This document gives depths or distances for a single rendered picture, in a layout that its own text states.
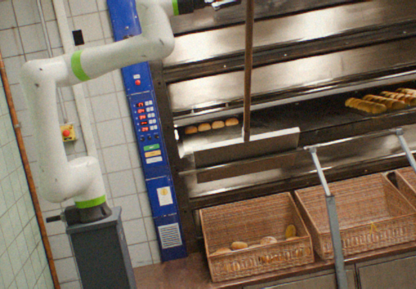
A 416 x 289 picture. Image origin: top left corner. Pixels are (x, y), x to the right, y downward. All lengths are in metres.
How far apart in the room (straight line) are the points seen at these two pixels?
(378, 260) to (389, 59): 1.19
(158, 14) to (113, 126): 1.43
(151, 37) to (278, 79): 1.49
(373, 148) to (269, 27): 0.96
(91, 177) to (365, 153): 1.84
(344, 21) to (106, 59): 1.74
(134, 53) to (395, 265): 1.84
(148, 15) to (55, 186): 0.69
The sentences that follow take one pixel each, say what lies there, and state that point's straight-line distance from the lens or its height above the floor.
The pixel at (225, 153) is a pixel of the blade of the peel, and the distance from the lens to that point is 2.84.
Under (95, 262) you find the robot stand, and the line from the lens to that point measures 2.25.
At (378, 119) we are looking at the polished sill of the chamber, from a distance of 3.47.
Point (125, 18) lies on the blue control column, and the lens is 3.19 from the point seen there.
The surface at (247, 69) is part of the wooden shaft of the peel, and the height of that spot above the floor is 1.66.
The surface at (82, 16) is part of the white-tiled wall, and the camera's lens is 3.25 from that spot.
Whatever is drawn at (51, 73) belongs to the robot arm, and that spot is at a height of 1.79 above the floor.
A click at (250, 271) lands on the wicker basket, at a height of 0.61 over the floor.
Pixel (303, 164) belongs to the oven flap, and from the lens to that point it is 3.37.
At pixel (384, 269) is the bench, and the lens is 3.10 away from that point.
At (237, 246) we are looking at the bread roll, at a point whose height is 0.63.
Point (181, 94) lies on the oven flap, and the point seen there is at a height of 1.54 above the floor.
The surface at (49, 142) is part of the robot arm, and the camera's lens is 2.05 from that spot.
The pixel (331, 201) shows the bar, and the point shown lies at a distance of 2.82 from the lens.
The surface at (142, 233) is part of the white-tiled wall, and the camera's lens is 3.38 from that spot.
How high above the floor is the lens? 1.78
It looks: 10 degrees down
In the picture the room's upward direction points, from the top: 11 degrees counter-clockwise
